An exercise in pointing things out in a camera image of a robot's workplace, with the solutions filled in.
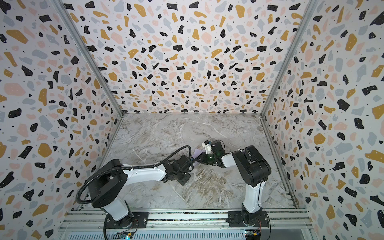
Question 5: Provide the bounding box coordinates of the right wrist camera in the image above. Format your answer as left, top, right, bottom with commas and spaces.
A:
202, 141, 213, 154

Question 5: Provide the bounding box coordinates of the right circuit board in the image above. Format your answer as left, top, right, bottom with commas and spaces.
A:
245, 230, 261, 240

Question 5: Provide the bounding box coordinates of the left aluminium corner post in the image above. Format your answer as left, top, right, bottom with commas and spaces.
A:
51, 1, 124, 118

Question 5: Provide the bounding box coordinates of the left black corrugated cable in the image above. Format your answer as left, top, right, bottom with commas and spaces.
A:
74, 145, 193, 205

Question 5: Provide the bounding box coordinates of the left circuit board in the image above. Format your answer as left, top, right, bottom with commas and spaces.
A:
113, 231, 134, 240

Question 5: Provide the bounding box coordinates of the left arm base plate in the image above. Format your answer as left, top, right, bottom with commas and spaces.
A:
104, 212, 149, 230

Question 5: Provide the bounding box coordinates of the right aluminium corner post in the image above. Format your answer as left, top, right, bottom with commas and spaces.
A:
260, 0, 319, 119

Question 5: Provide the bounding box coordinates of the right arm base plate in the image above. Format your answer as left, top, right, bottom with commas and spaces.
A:
226, 210, 270, 228

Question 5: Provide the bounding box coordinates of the aluminium corner post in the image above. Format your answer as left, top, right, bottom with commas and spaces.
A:
51, 1, 124, 118
260, 0, 319, 119

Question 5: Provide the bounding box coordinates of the circuit board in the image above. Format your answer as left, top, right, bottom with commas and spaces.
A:
113, 231, 134, 240
245, 230, 261, 240

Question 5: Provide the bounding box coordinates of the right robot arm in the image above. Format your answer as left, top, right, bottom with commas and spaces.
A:
192, 140, 272, 215

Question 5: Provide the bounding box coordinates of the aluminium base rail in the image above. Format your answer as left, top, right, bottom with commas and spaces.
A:
58, 209, 317, 240

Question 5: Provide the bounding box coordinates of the lilac square paper sheet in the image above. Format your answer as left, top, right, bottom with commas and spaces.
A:
192, 149, 205, 163

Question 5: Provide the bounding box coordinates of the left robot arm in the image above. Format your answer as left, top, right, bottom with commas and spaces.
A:
86, 156, 194, 221

